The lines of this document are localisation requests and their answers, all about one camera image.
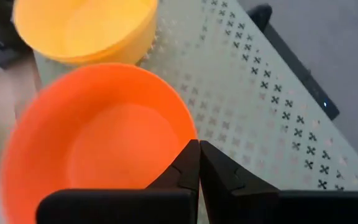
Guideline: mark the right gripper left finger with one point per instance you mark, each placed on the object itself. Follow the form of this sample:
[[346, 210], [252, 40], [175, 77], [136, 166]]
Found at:
[[166, 205]]

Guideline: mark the yellow mini bowl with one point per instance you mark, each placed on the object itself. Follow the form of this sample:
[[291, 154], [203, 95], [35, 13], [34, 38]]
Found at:
[[89, 28]]

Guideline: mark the orange mini bowl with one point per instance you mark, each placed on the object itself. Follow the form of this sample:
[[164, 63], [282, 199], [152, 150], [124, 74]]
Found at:
[[104, 140]]

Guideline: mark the black bar with indicator light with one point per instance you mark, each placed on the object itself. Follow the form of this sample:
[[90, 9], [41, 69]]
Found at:
[[291, 62]]

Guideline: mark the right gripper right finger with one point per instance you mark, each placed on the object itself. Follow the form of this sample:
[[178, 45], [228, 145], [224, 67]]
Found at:
[[244, 205]]

